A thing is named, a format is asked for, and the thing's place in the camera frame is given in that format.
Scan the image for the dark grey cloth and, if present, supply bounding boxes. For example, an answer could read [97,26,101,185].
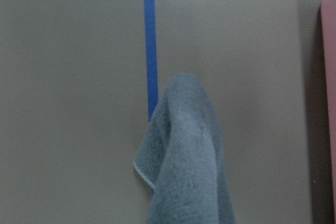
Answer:
[133,73,235,223]

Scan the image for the pink plastic bin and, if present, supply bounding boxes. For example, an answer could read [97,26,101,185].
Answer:
[319,0,336,224]

